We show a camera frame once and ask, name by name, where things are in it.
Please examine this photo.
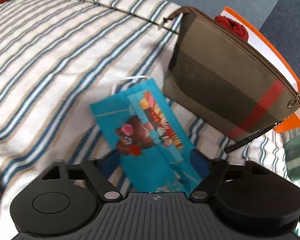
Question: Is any orange cardboard box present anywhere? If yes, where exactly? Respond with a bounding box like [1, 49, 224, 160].
[221, 7, 300, 133]

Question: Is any striped bed blanket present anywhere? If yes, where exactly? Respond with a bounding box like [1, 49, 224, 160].
[0, 0, 300, 239]

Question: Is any olive plaid zipper pouch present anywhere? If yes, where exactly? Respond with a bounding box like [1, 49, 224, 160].
[163, 6, 300, 153]

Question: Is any clear green plastic storage box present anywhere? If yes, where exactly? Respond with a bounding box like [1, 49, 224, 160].
[284, 133, 300, 181]

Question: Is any red terry cloth toy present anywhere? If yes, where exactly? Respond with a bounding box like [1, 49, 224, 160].
[214, 15, 249, 42]

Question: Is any blue printed face mask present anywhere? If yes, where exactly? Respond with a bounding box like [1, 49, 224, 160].
[90, 79, 202, 194]

